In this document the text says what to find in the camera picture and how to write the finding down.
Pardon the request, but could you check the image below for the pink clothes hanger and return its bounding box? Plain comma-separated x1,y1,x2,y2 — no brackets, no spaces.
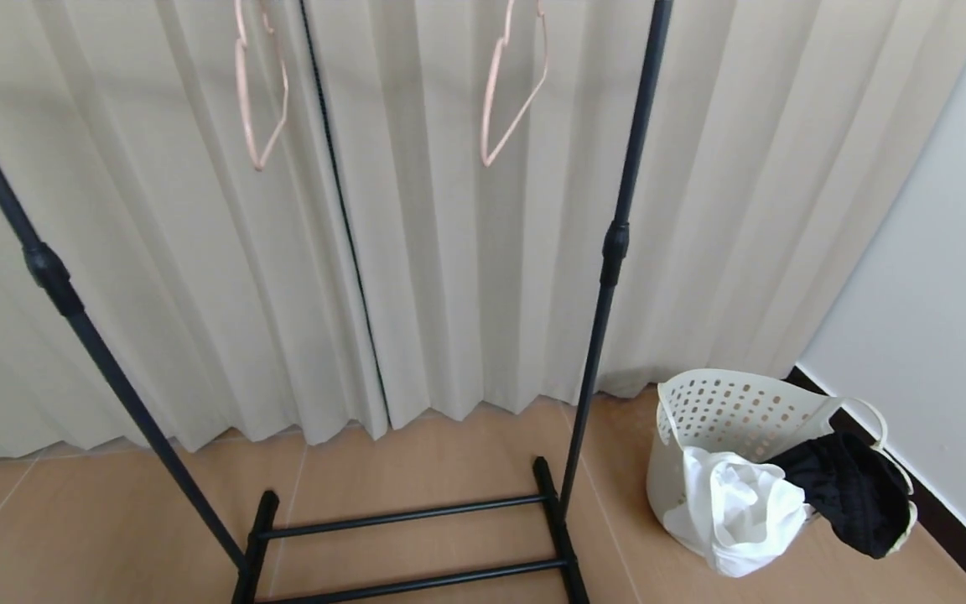
481,0,549,167
234,0,290,172

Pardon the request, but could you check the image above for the white printed t-shirt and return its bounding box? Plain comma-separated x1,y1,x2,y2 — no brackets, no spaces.
663,446,815,578

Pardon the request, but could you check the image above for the black clothes rack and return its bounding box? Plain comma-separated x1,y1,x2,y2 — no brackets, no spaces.
0,0,674,604

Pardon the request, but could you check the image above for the white laundry basket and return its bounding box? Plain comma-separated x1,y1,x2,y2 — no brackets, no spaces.
647,369,918,559

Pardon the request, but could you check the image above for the beige curtain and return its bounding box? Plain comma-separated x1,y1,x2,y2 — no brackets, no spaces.
0,0,966,472

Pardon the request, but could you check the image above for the black garment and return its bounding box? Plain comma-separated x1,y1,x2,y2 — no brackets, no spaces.
772,432,913,560

